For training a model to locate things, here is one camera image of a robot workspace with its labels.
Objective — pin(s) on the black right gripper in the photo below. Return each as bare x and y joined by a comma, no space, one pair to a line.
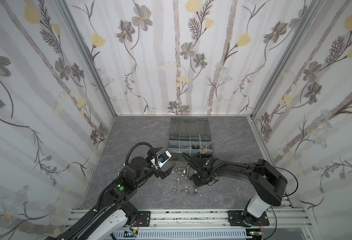
200,167

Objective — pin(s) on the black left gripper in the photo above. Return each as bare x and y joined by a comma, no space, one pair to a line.
163,174

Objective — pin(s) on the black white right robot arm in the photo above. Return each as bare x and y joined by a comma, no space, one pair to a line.
269,184

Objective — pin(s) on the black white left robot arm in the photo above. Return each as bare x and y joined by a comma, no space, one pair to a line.
113,209

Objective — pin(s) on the green plastic organizer box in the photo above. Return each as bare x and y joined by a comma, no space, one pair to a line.
185,132

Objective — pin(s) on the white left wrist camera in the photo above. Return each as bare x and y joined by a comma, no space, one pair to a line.
163,158

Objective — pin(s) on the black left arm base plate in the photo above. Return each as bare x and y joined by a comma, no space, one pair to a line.
143,219

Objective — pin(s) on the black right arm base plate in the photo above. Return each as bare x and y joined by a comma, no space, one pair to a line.
246,220

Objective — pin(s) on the white slotted cable duct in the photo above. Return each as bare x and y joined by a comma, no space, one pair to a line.
187,234

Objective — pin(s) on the aluminium front rail frame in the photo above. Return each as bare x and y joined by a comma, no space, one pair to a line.
286,222

